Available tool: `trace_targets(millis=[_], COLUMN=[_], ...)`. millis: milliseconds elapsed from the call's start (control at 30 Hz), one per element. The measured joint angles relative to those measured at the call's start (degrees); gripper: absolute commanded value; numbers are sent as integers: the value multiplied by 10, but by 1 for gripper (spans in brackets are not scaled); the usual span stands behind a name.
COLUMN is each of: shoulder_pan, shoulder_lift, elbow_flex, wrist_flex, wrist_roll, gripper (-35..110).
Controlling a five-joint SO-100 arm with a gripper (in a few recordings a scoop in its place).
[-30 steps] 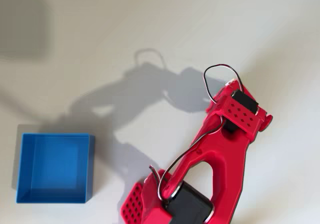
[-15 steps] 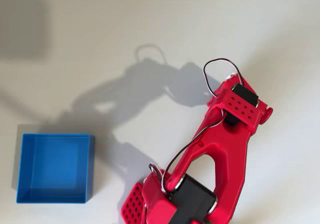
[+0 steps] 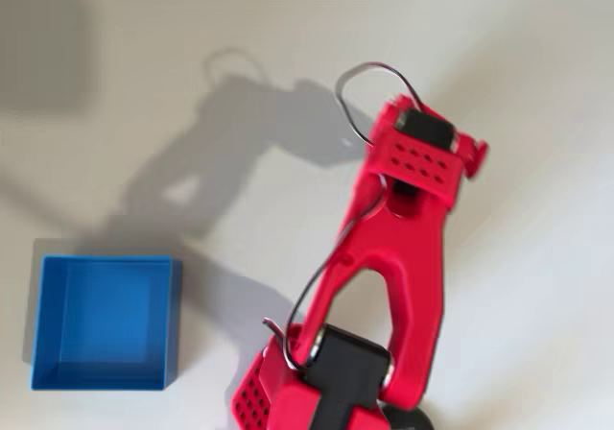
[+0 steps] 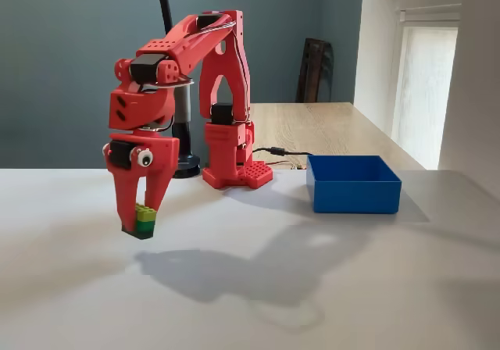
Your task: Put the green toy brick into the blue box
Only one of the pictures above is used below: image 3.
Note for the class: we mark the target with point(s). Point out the red robot arm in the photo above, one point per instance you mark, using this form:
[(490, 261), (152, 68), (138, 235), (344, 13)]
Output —
[(384, 238)]

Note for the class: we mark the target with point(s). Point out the blue plastic box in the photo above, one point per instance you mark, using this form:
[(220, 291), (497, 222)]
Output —
[(105, 315)]

